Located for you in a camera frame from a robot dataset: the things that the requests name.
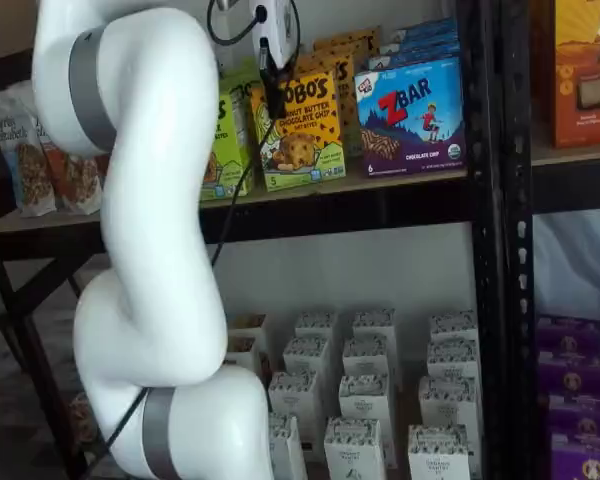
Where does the white patterned pantry box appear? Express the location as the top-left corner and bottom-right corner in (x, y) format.
(428, 312), (477, 342)
(294, 312), (339, 341)
(352, 309), (397, 340)
(408, 424), (471, 480)
(283, 337), (331, 375)
(418, 375), (481, 427)
(338, 374), (391, 422)
(323, 417), (387, 480)
(268, 372), (319, 417)
(268, 413), (309, 480)
(426, 339), (480, 380)
(342, 335), (389, 377)

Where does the small purple snack box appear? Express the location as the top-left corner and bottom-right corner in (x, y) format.
(537, 349), (600, 397)
(537, 314), (600, 354)
(549, 439), (600, 480)
(547, 394), (600, 442)

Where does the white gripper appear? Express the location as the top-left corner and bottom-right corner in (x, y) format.
(248, 0), (301, 120)

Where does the large orange snack box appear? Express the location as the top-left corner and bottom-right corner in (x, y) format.
(532, 0), (600, 150)

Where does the yellow label granola box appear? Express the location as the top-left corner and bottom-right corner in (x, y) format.
(223, 335), (262, 374)
(227, 313), (269, 341)

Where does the green Bobo's apple pie box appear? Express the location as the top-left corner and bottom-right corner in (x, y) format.
(218, 57), (262, 101)
(199, 84), (255, 202)

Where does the granola bag orange label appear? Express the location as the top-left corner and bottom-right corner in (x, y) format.
(33, 115), (109, 216)

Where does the orange Bobo's oat bites box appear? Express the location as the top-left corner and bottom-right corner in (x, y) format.
(293, 52), (357, 157)
(251, 73), (347, 192)
(310, 38), (370, 69)
(323, 25), (382, 57)

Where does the white purely elizabeth granola bag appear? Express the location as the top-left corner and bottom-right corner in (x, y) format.
(0, 90), (57, 219)

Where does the black metal shelf rack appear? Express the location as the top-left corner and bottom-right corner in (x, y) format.
(0, 0), (506, 480)
(504, 0), (600, 480)

